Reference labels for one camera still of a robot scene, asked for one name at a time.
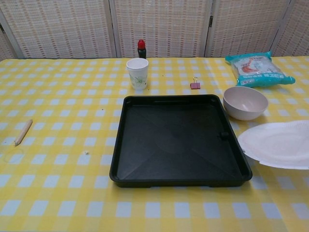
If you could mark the white paper cup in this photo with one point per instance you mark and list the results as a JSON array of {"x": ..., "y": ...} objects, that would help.
[{"x": 138, "y": 75}]

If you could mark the teal snack bag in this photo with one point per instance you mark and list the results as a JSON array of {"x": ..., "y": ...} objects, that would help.
[{"x": 258, "y": 68}]

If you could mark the yellow white checkered tablecloth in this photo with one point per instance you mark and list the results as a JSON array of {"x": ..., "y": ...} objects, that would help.
[{"x": 60, "y": 181}]

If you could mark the beige round bowl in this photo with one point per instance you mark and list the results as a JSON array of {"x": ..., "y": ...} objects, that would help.
[{"x": 245, "y": 104}]

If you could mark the woven folding screen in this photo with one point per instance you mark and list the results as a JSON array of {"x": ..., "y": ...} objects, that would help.
[{"x": 159, "y": 26}]

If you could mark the black square plastic tray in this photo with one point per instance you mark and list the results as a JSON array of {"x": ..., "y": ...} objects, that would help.
[{"x": 178, "y": 145}]

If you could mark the pink binder clip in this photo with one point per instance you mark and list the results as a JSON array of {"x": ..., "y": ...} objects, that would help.
[{"x": 195, "y": 85}]

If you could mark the dark bottle with red cap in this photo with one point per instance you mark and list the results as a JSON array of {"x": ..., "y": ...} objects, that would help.
[{"x": 142, "y": 49}]

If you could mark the white paper plate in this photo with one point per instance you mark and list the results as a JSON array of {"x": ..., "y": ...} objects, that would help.
[{"x": 277, "y": 145}]

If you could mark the wooden pencil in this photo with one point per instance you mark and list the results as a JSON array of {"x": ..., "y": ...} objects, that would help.
[{"x": 23, "y": 132}]

